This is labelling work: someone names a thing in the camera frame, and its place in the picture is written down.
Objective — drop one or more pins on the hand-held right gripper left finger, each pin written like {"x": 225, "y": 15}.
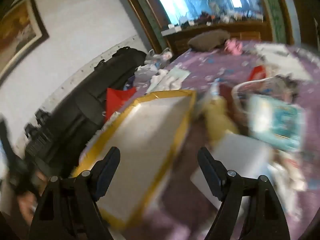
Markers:
{"x": 103, "y": 180}

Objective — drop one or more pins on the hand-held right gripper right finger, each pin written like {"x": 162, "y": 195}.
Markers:
{"x": 214, "y": 180}

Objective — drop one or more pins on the white box with yellow tape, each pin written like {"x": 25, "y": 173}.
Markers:
{"x": 145, "y": 142}

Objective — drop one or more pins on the white desiccant packet blue print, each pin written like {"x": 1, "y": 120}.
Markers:
{"x": 277, "y": 120}

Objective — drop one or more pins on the clear plastic bag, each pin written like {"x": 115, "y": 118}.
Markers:
{"x": 265, "y": 87}

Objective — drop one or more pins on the yellow soft bag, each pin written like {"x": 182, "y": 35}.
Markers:
{"x": 220, "y": 116}

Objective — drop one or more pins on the person's left hand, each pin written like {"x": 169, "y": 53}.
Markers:
{"x": 26, "y": 203}

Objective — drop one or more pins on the white flat packet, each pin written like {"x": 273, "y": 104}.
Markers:
{"x": 232, "y": 162}

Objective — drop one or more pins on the black luggage bag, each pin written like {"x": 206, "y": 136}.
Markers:
{"x": 82, "y": 105}

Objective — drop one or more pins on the red bag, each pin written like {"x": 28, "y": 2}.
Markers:
{"x": 116, "y": 101}

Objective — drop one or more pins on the white cloth gloves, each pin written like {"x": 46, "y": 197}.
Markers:
{"x": 172, "y": 78}

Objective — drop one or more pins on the purple floral bedsheet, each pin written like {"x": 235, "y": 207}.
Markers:
{"x": 215, "y": 67}

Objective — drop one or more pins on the white plastic bag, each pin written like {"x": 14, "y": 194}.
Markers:
{"x": 146, "y": 73}
{"x": 160, "y": 56}

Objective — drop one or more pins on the red and white packet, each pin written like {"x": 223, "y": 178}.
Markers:
{"x": 257, "y": 72}

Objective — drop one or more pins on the pink fluffy cloth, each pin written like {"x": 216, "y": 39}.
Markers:
{"x": 233, "y": 47}

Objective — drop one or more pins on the brown cushion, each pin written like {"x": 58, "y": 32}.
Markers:
{"x": 208, "y": 40}

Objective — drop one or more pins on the white paper sheet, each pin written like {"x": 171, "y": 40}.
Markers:
{"x": 277, "y": 52}

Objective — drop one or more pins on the wooden headboard shelf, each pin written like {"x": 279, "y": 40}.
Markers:
{"x": 250, "y": 31}

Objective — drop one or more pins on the row of clutter on shelf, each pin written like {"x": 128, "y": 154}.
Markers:
{"x": 220, "y": 18}

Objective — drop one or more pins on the mirror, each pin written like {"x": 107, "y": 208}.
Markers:
{"x": 200, "y": 0}

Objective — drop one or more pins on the green patterned panel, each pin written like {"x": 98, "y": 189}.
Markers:
{"x": 273, "y": 7}

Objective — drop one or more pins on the framed wall picture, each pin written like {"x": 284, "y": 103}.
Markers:
{"x": 17, "y": 30}

